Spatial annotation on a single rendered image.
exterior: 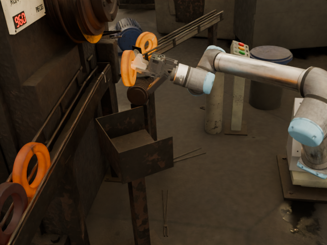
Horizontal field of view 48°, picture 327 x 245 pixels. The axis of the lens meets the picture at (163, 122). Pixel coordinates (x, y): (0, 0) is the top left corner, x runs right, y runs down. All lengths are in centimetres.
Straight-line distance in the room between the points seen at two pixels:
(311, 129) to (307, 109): 7
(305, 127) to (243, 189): 96
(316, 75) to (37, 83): 100
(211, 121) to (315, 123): 136
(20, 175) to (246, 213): 124
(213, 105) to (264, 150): 45
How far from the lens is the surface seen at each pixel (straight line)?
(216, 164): 234
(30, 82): 147
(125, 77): 153
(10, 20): 138
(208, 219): 199
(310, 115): 130
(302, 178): 214
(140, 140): 149
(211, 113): 254
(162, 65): 154
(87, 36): 166
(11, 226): 125
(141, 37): 217
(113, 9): 177
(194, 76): 153
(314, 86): 134
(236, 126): 264
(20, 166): 123
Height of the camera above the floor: 143
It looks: 31 degrees down
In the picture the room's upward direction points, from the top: 3 degrees counter-clockwise
